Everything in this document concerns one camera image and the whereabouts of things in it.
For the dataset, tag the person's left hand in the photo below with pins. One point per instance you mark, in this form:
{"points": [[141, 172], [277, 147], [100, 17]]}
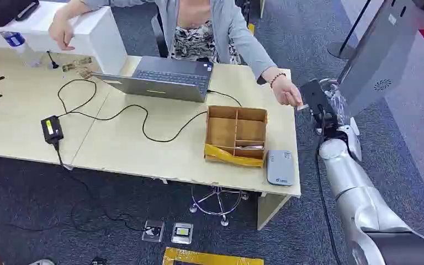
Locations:
{"points": [[287, 93]]}

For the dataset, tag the small black desk microphone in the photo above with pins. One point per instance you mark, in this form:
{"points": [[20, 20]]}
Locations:
{"points": [[52, 64]]}

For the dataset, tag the wooden card box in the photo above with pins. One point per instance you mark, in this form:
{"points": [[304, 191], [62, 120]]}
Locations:
{"points": [[234, 130]]}

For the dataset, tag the silver floor socket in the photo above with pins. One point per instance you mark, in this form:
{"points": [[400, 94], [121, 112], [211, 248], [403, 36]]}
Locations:
{"points": [[182, 233]]}

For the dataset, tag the yellow tape floor frame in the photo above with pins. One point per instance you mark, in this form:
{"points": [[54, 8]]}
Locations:
{"points": [[212, 258]]}

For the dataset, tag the black power adapter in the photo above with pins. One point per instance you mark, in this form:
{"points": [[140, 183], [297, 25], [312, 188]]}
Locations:
{"points": [[52, 128]]}

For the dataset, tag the black bag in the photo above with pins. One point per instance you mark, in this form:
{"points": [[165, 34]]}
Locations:
{"points": [[0, 11]]}

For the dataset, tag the black pole stand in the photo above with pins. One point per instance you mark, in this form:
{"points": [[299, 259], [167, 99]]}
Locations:
{"points": [[347, 40]]}

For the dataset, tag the white box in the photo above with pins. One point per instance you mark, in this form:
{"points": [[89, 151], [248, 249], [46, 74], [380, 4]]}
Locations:
{"points": [[98, 40]]}

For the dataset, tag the card in wooden box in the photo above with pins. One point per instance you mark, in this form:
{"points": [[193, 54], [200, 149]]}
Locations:
{"points": [[250, 147]]}

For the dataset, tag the white shoe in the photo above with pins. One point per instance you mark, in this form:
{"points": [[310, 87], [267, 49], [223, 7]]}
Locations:
{"points": [[43, 262]]}

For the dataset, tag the grey kiosk panel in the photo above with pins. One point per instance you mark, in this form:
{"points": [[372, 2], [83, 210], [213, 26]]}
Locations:
{"points": [[380, 55]]}

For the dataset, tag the brown printed card strip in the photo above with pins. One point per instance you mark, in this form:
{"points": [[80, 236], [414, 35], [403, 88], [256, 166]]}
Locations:
{"points": [[76, 64]]}

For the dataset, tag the grey card reader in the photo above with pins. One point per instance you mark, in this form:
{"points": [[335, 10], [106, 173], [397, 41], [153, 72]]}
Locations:
{"points": [[280, 167]]}

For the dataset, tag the person's right hand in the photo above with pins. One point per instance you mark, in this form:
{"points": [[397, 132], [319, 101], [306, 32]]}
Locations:
{"points": [[62, 33]]}

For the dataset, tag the chrome chair base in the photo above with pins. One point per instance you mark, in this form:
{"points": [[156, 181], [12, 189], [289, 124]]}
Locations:
{"points": [[217, 204]]}

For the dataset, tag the small white card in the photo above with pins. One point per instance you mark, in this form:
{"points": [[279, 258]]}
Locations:
{"points": [[302, 107]]}

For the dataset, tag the person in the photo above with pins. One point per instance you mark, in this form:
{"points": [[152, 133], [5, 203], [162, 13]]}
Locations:
{"points": [[197, 36]]}

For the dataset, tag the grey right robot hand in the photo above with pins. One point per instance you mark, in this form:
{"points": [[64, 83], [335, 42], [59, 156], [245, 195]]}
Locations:
{"points": [[316, 97]]}

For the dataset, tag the floor socket with plug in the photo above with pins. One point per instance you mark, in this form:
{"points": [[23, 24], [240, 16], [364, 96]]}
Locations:
{"points": [[153, 231]]}

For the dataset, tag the brown printed card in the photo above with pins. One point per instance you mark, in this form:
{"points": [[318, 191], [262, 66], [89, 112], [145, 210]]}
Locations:
{"points": [[86, 74]]}

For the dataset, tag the clear water bottle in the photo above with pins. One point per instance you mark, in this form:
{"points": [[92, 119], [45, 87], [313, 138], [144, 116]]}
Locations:
{"points": [[21, 47]]}

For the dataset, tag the grey laptop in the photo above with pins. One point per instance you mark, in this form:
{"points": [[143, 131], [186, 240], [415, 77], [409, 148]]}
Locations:
{"points": [[168, 78]]}

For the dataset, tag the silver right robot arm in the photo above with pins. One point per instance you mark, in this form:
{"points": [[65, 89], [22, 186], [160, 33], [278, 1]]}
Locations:
{"points": [[358, 204]]}

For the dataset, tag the desk side panel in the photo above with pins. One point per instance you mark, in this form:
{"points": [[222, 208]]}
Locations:
{"points": [[270, 210]]}

